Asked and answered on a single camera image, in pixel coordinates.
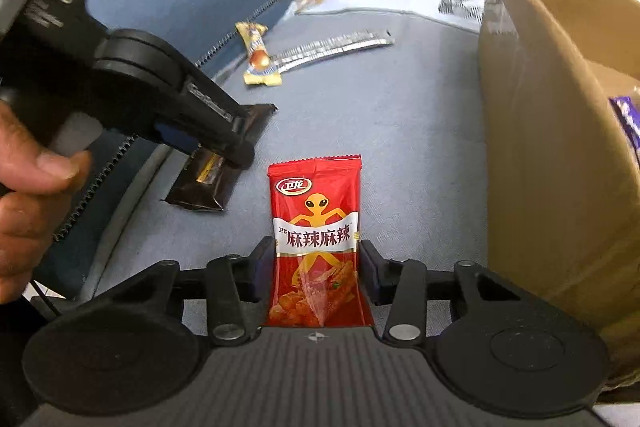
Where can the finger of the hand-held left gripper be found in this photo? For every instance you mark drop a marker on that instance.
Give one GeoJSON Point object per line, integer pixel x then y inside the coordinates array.
{"type": "Point", "coordinates": [215, 122]}

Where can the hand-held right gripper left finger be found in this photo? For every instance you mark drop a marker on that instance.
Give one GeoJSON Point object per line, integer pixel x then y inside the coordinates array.
{"type": "Point", "coordinates": [261, 269]}

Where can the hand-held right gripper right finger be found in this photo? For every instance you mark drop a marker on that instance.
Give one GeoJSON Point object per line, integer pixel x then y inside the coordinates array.
{"type": "Point", "coordinates": [367, 267]}

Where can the red snack packet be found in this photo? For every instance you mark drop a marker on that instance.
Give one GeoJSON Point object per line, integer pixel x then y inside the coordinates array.
{"type": "Point", "coordinates": [320, 217]}

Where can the dark brown snack bar packet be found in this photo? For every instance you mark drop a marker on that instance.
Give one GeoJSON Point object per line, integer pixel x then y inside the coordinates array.
{"type": "Point", "coordinates": [210, 192]}

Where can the brown cardboard box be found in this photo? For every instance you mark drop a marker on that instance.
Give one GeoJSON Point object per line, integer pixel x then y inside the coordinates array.
{"type": "Point", "coordinates": [540, 132]}

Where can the person's left hand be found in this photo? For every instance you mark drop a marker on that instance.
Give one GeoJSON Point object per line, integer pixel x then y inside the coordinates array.
{"type": "Point", "coordinates": [25, 217]}

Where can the small yellow snack packet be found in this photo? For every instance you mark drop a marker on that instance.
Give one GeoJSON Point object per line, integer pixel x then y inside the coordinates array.
{"type": "Point", "coordinates": [257, 57]}

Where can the silver sachet strip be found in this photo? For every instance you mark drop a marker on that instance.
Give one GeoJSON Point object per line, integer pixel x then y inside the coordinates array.
{"type": "Point", "coordinates": [335, 47]}

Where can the deer printed grey cloth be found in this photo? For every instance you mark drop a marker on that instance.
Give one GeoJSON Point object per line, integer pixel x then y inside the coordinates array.
{"type": "Point", "coordinates": [400, 117]}

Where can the purple snack packet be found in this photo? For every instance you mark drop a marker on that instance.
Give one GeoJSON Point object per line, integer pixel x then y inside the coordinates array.
{"type": "Point", "coordinates": [627, 122]}

